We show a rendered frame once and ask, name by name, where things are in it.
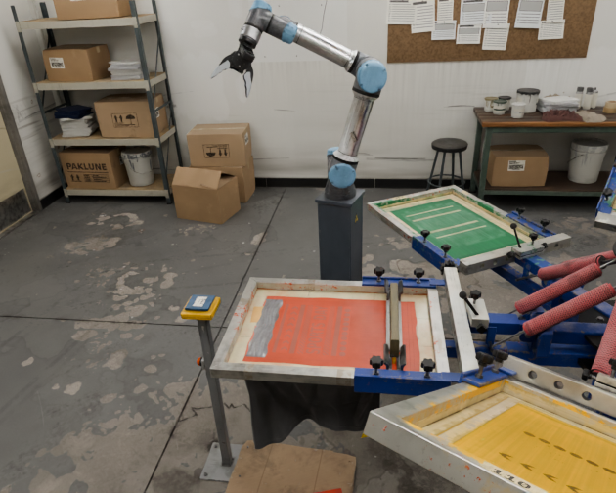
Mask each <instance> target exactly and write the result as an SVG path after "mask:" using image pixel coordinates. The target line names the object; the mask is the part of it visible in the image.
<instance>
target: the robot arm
mask: <svg viewBox="0 0 616 493"><path fill-rule="evenodd" d="M241 30H242V32H241V34H240V37H239V42H240V44H239V45H240V46H239V48H238V51H234V52H232V53H231V54H230V55H228V56H226V57H225V58H224V59H223V60H222V61H221V63H220V64H219V65H218V66H217V68H216V69H215V70H214V71H213V72H212V75H211V79H212V78H213V77H215V76H216V75H217V74H218V73H221V72H222V71H223V70H226V69H228V68H229V69H233V70H235V71H237V72H238V73H240V74H243V72H244V71H245V70H246V72H245V73H244V75H243V80H244V87H245V95H246V97H248V95H249V93H250V89H251V84H252V80H253V68H252V65H251V63H252V62H253V61H254V59H255V56H254V53H253V50H252V49H255V48H256V45H257V44H258V42H259V40H260V37H261V35H262V32H263V31H264V32H265V33H267V34H269V35H271V36H273V37H275V38H277V39H279V40H282V41H283V42H285V43H287V44H291V43H292V42H294V43H296V44H298V45H300V46H302V47H304V48H306V49H308V50H310V51H312V52H314V53H316V54H318V55H320V56H321V57H323V58H325V59H327V60H329V61H331V62H333V63H335V64H337V65H339V66H341V67H344V68H345V70H346V71H347V72H349V73H351V74H352V75H353V76H355V81H354V84H353V87H352V91H353V93H354V98H353V101H352V104H351V108H350V111H349V114H348V117H347V120H346V124H345V127H344V130H343V134H342V137H341V140H340V144H339V147H334V148H329V149H328V151H327V160H328V182H327V185H326V187H325V197H326V198H327V199H329V200H332V201H347V200H351V199H353V198H355V197H356V188H355V185H354V181H355V178H356V169H357V166H358V162H359V158H358V156H357V154H358V152H359V148H360V145H361V142H362V139H363V136H364V133H365V129H366V126H367V123H368V120H369V117H370V114H371V110H372V107H373V104H374V101H375V100H376V99H378V98H379V96H380V93H381V89H382V88H383V87H384V85H385V84H386V81H387V71H386V68H385V66H384V65H383V63H381V62H380V60H379V59H377V58H375V57H373V56H370V55H367V54H365V53H362V52H360V51H358V50H354V51H352V50H350V49H348V48H346V47H344V46H342V45H340V44H338V43H336V42H334V41H332V40H331V39H329V38H327V37H325V36H324V35H322V34H320V33H318V32H316V31H314V30H312V29H310V28H308V27H306V26H304V25H302V24H300V23H298V22H295V21H293V20H291V19H290V18H289V17H287V16H277V15H275V14H273V13H272V7H271V5H270V4H268V3H267V2H265V1H263V0H255V1H254V2H253V4H252V6H251V8H250V9H249V13H248V15H247V18H246V20H245V23H244V25H243V27H241Z"/></svg>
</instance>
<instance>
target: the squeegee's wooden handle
mask: <svg viewBox="0 0 616 493"><path fill-rule="evenodd" d="M389 300H390V357H395V358H399V345H400V336H399V301H398V284H397V283H391V284H390V298H389Z"/></svg>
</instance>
